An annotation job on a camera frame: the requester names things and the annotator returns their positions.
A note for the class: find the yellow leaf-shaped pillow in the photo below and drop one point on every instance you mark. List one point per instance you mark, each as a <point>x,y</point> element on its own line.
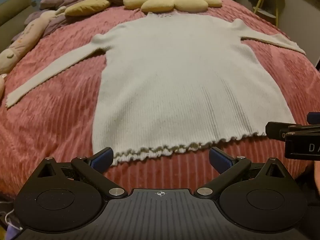
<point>87,6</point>

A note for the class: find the pink ribbed blanket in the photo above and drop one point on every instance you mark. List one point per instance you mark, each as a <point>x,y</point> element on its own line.
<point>50,130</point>

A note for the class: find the long beige plush toy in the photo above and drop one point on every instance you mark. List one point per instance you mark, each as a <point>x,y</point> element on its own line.
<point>27,37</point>

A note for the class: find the yellow side table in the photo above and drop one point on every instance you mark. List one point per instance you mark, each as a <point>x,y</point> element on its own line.
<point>271,5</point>

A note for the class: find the white knit sweater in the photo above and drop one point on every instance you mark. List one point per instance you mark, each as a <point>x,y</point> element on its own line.
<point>175,80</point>

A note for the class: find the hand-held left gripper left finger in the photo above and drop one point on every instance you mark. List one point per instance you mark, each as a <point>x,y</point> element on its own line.
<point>103,158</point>

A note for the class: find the olive padded headboard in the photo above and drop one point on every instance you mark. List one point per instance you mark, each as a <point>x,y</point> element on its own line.
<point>12,8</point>

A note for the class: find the pale pink plush toy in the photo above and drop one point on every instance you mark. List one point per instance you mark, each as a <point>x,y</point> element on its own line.
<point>2,86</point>

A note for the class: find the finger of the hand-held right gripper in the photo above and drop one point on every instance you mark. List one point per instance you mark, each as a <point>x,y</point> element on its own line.
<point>277,129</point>
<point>313,118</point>

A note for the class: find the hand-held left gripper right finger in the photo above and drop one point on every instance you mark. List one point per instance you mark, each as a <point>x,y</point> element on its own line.
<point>220,160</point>

